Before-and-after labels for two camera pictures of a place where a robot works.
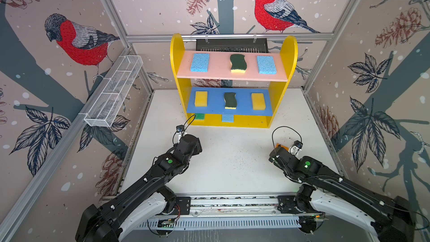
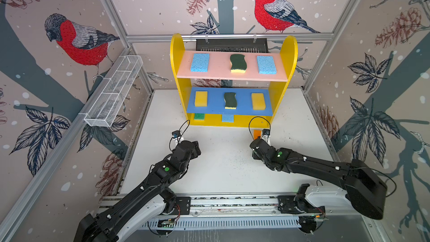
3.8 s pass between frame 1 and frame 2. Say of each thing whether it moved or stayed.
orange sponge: moved
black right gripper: moved
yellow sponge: stayed
